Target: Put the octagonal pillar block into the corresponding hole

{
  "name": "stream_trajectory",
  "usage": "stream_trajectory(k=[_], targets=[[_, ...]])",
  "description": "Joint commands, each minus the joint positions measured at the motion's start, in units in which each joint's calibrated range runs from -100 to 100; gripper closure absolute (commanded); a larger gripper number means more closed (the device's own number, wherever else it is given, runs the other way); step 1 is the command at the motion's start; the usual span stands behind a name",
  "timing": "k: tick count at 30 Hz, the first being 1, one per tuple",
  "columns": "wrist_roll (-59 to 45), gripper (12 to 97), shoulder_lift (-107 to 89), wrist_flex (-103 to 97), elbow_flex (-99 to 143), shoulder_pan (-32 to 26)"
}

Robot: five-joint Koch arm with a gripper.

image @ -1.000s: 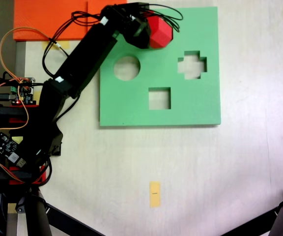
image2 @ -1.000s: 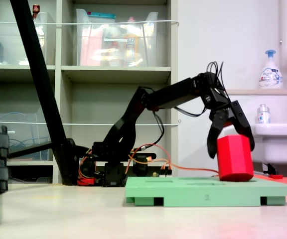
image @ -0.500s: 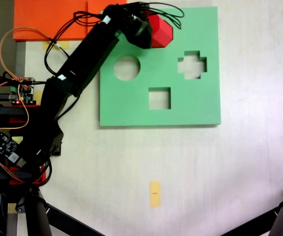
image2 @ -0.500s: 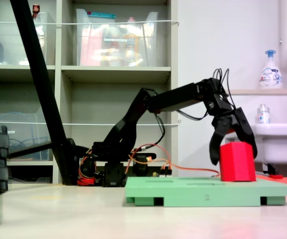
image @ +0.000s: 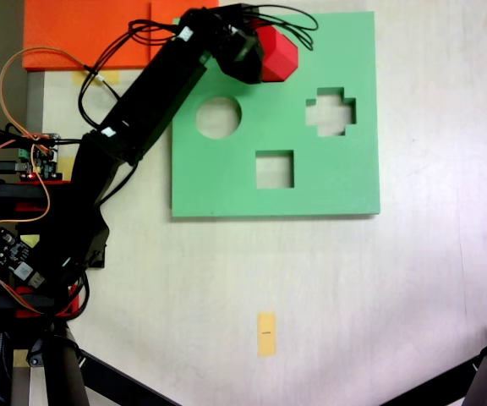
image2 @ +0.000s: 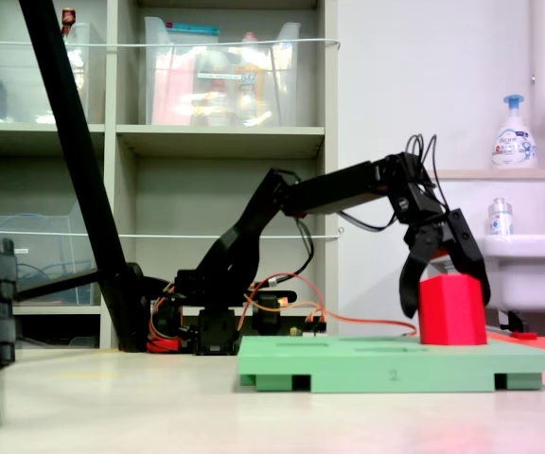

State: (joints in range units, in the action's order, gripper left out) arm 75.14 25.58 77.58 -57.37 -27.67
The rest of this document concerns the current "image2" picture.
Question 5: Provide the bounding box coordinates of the white sink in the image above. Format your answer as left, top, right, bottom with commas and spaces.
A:
476, 233, 545, 332

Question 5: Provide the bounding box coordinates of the large clear storage bin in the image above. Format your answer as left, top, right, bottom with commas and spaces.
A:
142, 15, 303, 129

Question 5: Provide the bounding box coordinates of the white pump soap bottle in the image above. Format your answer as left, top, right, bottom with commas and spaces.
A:
491, 93, 539, 170

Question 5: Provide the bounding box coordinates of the red octagonal pillar block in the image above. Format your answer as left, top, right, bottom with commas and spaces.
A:
417, 272, 489, 347

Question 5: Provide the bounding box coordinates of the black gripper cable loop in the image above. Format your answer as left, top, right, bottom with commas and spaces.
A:
403, 133, 449, 212

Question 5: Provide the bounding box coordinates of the controller circuit board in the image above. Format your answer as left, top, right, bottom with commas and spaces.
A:
288, 313, 329, 339

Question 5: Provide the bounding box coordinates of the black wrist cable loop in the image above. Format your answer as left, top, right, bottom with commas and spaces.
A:
337, 209, 399, 235

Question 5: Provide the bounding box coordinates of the long black cable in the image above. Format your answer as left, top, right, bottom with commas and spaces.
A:
266, 218, 317, 288

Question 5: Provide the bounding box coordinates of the black tripod leg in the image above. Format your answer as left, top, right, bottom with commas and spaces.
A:
13, 268, 102, 305
16, 0, 152, 355

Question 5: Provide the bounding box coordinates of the red printed base bracket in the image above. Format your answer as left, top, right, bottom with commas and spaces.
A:
145, 333, 183, 355

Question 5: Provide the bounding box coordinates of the grey shelf unit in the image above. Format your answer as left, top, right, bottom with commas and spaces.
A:
0, 0, 341, 352

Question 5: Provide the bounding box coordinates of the white shelf guard wire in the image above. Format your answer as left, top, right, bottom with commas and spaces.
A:
0, 37, 342, 50
0, 226, 345, 241

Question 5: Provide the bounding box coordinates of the thin orange wire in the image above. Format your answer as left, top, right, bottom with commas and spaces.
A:
237, 271, 419, 338

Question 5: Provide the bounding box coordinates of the green shape sorter board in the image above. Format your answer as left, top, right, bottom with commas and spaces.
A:
237, 334, 545, 394

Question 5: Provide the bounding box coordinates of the small clear sanitizer bottle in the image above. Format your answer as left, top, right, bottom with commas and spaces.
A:
486, 197, 515, 236

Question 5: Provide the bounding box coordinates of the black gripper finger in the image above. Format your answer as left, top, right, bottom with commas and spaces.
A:
397, 244, 440, 320
441, 206, 492, 311

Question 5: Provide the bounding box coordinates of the clear bin with blue cables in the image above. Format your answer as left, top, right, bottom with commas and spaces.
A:
0, 213, 102, 307

